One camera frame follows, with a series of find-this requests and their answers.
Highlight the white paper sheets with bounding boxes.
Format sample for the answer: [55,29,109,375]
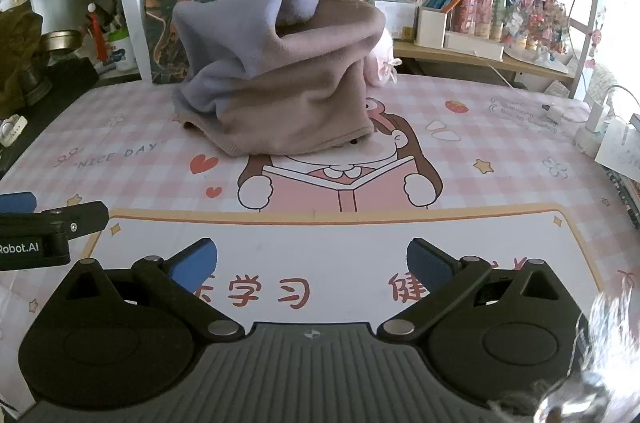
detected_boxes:
[595,118,640,181]

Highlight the metal bowl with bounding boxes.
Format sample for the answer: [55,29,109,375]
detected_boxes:
[41,30,83,54]

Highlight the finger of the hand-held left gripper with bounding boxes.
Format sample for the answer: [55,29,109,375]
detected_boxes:
[0,192,37,215]
[0,202,109,236]

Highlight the red bottle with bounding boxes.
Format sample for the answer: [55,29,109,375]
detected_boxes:
[86,2,108,63]

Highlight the pink white plush rabbit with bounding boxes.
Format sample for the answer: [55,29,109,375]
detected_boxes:
[320,0,403,87]

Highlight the pink checked cartoon desk mat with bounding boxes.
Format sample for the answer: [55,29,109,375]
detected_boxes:
[0,73,640,409]

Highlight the white wristwatch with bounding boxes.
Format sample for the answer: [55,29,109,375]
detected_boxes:
[0,116,27,148]

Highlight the cartoon sticker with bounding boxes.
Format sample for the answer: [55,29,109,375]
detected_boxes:
[585,6,608,69]

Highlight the pile of flat books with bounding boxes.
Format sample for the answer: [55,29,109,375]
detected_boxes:
[605,113,640,229]

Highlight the white card box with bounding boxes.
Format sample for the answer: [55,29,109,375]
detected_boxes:
[375,0,418,41]

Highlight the row of colourful figurines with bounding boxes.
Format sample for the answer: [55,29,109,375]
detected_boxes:
[495,0,571,64]

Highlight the flat white box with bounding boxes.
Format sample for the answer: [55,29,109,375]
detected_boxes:
[444,30,506,61]

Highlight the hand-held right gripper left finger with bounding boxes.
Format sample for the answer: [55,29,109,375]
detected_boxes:
[50,238,246,344]

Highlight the large dark illustrated book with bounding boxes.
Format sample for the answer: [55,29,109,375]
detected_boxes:
[140,0,232,85]

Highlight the black flat case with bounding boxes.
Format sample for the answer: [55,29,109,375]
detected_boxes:
[0,56,101,174]

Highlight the olive cloth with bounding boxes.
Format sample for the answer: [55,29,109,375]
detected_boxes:
[0,10,43,104]

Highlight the white green pen cup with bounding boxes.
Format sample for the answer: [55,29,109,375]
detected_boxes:
[102,30,137,74]

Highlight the lilac and mauve sweater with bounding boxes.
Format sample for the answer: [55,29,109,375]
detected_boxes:
[171,0,387,157]

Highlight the pink patterned box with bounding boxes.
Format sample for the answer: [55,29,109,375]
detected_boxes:
[462,0,496,36]

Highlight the fluffy grey sleeve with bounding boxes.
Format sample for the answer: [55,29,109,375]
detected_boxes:
[485,273,640,423]

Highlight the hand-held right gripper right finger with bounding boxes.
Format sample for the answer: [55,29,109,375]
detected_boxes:
[377,237,576,344]

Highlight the white pen holder box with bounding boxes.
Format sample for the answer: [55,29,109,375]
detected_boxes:
[415,6,448,50]

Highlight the white power stand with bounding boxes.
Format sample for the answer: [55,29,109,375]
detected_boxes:
[572,100,613,159]

